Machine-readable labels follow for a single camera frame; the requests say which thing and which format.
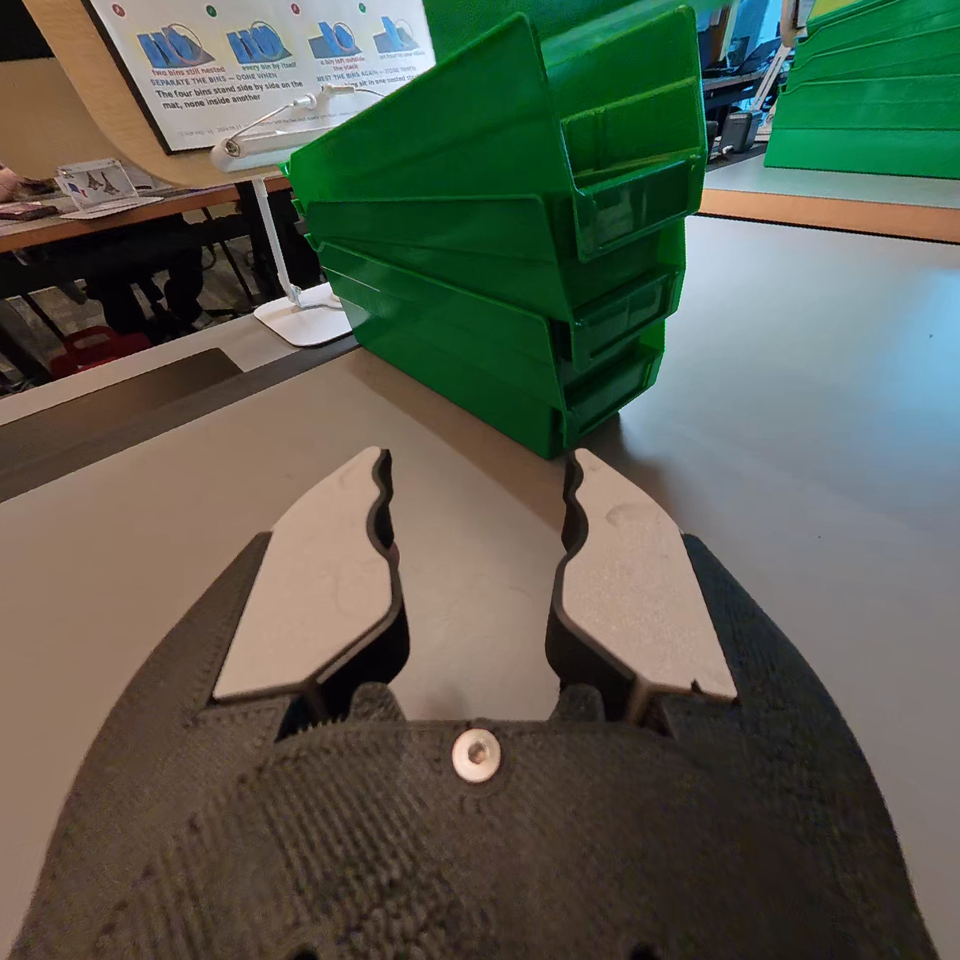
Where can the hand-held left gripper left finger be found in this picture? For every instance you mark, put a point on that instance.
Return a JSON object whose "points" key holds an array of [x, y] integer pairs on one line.
{"points": [[315, 600]]}

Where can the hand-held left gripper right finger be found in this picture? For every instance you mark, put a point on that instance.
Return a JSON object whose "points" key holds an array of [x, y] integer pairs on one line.
{"points": [[637, 600]]}

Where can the green plastic bin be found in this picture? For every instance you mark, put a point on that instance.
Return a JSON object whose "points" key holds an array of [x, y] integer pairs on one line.
{"points": [[450, 240], [611, 386], [607, 431], [626, 322], [435, 135]]}

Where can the grey desk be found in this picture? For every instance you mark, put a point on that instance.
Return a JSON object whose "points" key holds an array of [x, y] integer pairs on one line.
{"points": [[787, 450]]}

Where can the white board stand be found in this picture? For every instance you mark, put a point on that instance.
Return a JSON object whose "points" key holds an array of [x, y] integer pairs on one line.
{"points": [[300, 322]]}

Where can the red container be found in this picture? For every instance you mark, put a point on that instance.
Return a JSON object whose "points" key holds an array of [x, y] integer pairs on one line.
{"points": [[101, 356]]}

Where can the wooden background table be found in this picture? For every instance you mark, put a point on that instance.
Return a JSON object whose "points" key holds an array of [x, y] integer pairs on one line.
{"points": [[195, 201]]}

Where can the small clear card stand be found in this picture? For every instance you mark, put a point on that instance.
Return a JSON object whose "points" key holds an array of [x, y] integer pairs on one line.
{"points": [[97, 187]]}

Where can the stack of green bins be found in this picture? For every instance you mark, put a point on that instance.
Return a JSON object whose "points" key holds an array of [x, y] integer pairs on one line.
{"points": [[862, 150]]}

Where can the printed instruction sheet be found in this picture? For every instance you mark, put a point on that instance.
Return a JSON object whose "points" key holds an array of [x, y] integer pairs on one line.
{"points": [[262, 75]]}

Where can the wooden instruction board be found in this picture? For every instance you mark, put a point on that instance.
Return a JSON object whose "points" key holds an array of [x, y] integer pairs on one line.
{"points": [[94, 75]]}

